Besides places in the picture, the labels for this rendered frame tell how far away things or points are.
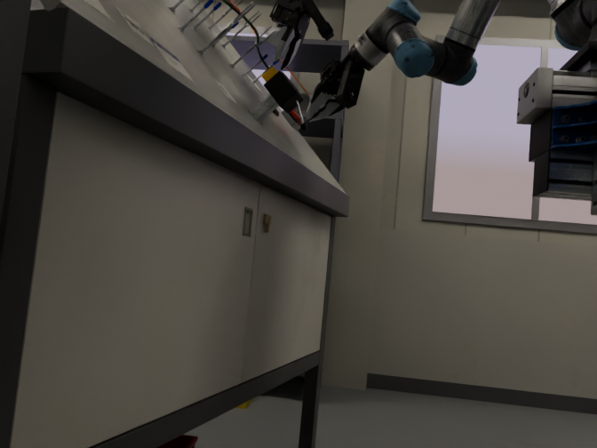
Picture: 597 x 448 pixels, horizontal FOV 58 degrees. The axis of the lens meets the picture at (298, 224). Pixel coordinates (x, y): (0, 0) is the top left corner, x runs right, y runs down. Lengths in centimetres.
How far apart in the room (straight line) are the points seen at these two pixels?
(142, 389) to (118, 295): 15
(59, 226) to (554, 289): 292
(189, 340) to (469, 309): 243
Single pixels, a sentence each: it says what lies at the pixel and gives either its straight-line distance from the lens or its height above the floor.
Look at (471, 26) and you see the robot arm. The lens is 129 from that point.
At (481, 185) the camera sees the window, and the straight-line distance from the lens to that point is 320.
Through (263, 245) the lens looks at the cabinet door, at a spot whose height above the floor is 68.
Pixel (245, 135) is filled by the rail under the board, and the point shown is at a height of 85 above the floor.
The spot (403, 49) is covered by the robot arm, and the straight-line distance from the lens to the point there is 121.
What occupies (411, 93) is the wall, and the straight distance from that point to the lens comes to 329.
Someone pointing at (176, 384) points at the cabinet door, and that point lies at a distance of 87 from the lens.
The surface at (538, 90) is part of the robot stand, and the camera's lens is 130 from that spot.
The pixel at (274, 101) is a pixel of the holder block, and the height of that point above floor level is 96.
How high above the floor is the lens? 64
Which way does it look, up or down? 4 degrees up
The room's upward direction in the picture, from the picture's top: 5 degrees clockwise
